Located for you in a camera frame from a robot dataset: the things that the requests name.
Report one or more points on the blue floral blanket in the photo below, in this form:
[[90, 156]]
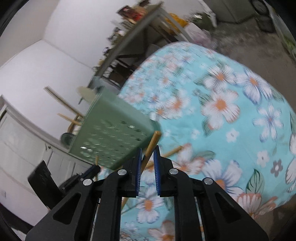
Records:
[[219, 115]]

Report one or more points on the black rice cooker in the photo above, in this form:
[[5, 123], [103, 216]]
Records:
[[266, 23]]

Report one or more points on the white door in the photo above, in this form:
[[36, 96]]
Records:
[[18, 139]]

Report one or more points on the beige plastic soup spoon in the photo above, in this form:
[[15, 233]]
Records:
[[86, 95]]

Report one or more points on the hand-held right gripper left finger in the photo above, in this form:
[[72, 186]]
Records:
[[139, 171]]

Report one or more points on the green plastic utensil holder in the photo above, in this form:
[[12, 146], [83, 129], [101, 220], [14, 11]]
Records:
[[111, 129]]

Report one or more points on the grey wooden table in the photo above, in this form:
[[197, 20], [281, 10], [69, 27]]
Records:
[[129, 37]]

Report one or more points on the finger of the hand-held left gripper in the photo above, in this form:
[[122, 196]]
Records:
[[92, 173]]

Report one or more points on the wooden chopstick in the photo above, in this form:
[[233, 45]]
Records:
[[151, 146], [62, 100], [69, 119], [96, 160], [173, 151]]

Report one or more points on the clear bag with greens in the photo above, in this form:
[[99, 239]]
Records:
[[286, 39]]

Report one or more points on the silver fridge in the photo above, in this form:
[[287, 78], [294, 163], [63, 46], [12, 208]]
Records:
[[231, 10]]

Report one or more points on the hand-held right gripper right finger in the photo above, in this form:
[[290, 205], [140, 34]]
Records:
[[157, 171]]

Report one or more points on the metal spoon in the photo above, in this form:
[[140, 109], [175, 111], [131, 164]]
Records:
[[66, 139]]

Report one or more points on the yellow plastic bag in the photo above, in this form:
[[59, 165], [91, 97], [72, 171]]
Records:
[[178, 19]]

